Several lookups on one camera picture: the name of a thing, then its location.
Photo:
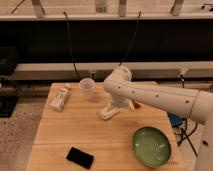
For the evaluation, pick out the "white soap bar box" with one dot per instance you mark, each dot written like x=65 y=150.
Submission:
x=108 y=111

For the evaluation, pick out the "green ceramic bowl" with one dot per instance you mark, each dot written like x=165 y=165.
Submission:
x=151 y=147

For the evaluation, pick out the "brown red sausage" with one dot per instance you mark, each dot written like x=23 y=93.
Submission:
x=136 y=105

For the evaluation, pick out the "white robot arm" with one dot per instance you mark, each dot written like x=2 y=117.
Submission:
x=188 y=103

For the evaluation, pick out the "clear plastic cup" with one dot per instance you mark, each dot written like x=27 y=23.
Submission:
x=87 y=86

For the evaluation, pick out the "black equipment at left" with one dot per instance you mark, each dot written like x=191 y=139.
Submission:
x=8 y=64

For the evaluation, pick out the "blue connector box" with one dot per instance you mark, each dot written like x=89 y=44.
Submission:
x=174 y=119

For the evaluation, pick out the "black smartphone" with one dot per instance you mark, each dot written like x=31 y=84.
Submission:
x=79 y=157

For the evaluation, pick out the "yellow tool on arm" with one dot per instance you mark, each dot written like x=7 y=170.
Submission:
x=131 y=106

